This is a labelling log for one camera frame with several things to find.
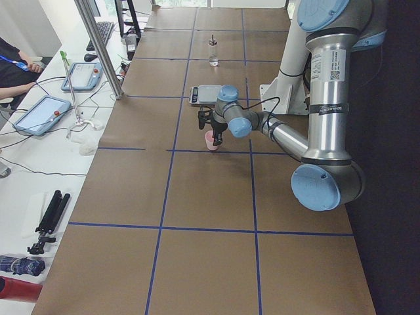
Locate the black computer mouse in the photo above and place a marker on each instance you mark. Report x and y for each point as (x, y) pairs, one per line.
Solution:
(89, 57)

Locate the pink plastic cup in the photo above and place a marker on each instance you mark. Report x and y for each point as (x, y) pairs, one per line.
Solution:
(209, 140)

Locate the crumpled white tissue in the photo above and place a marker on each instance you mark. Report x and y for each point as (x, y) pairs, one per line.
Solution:
(88, 148)

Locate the clear glass sauce bottle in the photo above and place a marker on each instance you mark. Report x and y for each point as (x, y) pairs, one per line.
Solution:
(213, 55)

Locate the aluminium frame post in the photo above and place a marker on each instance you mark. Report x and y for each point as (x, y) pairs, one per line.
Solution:
(89, 21)

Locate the red bottle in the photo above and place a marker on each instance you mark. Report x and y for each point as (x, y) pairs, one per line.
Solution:
(18, 290)

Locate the black keyboard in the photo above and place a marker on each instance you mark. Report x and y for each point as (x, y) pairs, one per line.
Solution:
(105, 30)

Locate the silver digital kitchen scale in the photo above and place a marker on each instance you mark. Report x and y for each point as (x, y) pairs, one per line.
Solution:
(204, 94)

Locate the metal grabber stick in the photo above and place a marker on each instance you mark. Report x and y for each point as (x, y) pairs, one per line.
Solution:
(66, 64)

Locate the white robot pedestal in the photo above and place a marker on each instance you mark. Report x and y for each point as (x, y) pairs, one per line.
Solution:
(286, 94)

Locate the near blue teach pendant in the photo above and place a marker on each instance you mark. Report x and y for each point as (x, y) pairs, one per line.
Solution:
(42, 116)

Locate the seated person in black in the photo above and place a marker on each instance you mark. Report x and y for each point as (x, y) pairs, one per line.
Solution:
(18, 73)

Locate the blue folded umbrella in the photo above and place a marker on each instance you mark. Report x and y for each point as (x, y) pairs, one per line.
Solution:
(22, 266)

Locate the brown paper table cover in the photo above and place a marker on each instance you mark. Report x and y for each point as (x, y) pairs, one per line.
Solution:
(164, 226)

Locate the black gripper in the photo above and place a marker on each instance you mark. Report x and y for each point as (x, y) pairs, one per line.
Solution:
(216, 126)

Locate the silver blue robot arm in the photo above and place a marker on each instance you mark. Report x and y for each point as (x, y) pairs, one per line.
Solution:
(309, 99)

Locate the blue teach pendant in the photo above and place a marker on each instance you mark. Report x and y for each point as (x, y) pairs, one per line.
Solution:
(85, 76)
(42, 116)

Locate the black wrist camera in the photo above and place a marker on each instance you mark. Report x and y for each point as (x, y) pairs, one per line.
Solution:
(204, 117)

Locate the far blue teach pendant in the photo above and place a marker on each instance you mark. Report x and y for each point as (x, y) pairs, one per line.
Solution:
(85, 76)

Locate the black folded tripod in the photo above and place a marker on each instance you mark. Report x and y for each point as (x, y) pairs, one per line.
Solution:
(49, 222)

